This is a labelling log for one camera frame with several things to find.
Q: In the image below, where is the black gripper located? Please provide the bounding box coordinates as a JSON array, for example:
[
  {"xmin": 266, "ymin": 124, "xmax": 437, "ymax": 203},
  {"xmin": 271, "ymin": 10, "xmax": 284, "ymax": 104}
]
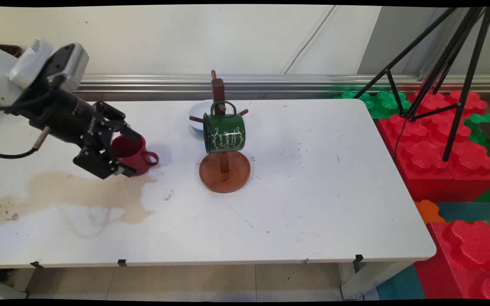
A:
[{"xmin": 14, "ymin": 83, "xmax": 142, "ymax": 180}]

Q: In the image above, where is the red ceramic mug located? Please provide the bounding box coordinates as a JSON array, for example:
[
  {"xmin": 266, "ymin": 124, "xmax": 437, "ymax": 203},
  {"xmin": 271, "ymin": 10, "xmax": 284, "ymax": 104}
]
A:
[{"xmin": 110, "ymin": 135, "xmax": 160, "ymax": 177}]

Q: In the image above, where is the aluminium wall rail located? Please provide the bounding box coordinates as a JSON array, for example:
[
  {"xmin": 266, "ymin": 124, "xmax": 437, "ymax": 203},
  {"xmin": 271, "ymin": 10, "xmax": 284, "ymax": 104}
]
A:
[{"xmin": 73, "ymin": 74, "xmax": 490, "ymax": 94}]

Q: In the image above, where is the wooden mug tree stand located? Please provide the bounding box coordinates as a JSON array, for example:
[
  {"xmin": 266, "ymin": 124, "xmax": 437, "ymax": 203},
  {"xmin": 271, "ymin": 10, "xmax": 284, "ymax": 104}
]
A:
[{"xmin": 189, "ymin": 70, "xmax": 251, "ymax": 194}]

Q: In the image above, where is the large red studded block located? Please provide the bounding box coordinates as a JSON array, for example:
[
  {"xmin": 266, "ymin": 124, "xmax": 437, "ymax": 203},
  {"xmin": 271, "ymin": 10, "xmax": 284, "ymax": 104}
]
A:
[{"xmin": 376, "ymin": 114, "xmax": 490, "ymax": 203}]

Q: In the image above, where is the white bowl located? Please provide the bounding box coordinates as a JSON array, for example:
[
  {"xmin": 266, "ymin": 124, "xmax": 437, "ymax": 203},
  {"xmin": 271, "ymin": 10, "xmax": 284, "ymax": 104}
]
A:
[{"xmin": 188, "ymin": 100, "xmax": 239, "ymax": 137}]

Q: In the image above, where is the white table leg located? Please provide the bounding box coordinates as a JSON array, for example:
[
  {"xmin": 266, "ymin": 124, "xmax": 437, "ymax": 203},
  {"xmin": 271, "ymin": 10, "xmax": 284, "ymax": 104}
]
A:
[{"xmin": 338, "ymin": 260, "xmax": 416, "ymax": 300}]

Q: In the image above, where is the orange foam block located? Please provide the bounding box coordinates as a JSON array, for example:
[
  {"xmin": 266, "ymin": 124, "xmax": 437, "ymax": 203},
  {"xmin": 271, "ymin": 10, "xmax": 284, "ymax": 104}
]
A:
[{"xmin": 414, "ymin": 200, "xmax": 447, "ymax": 225}]

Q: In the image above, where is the black tripod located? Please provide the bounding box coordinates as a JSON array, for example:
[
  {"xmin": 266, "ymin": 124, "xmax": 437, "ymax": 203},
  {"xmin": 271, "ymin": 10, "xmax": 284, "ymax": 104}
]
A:
[{"xmin": 353, "ymin": 6, "xmax": 490, "ymax": 162}]

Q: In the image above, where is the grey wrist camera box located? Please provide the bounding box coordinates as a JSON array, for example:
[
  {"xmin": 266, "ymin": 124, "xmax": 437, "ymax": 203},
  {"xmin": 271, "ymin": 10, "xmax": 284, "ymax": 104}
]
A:
[{"xmin": 47, "ymin": 42, "xmax": 90, "ymax": 93}]

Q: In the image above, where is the teal floor mat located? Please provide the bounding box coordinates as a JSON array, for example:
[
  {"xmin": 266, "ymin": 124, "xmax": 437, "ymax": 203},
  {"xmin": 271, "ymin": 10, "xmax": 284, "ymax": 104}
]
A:
[{"xmin": 376, "ymin": 264, "xmax": 427, "ymax": 300}]

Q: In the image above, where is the brown wicker basket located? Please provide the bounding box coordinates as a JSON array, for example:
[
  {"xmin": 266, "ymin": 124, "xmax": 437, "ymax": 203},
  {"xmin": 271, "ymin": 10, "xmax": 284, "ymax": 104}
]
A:
[{"xmin": 0, "ymin": 43, "xmax": 23, "ymax": 58}]

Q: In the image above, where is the black cable with silver plug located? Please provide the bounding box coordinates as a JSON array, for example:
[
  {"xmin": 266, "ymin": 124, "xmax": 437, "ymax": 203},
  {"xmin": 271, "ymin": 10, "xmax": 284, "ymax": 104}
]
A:
[{"xmin": 0, "ymin": 127, "xmax": 51, "ymax": 160}]

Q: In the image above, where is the teal foam block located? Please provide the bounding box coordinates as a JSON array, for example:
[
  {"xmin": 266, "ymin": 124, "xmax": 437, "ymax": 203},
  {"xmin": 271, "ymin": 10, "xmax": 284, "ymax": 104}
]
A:
[{"xmin": 434, "ymin": 202, "xmax": 490, "ymax": 224}]

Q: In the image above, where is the green enamel mug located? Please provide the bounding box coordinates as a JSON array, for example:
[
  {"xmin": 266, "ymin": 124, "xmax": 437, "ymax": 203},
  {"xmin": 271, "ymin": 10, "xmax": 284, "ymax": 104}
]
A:
[{"xmin": 203, "ymin": 101, "xmax": 246, "ymax": 154}]

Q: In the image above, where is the green studded block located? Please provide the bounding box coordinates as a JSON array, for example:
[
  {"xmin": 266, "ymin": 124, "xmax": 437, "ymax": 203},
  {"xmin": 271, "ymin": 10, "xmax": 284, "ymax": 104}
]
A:
[
  {"xmin": 464, "ymin": 113, "xmax": 490, "ymax": 179},
  {"xmin": 334, "ymin": 87, "xmax": 412, "ymax": 120}
]

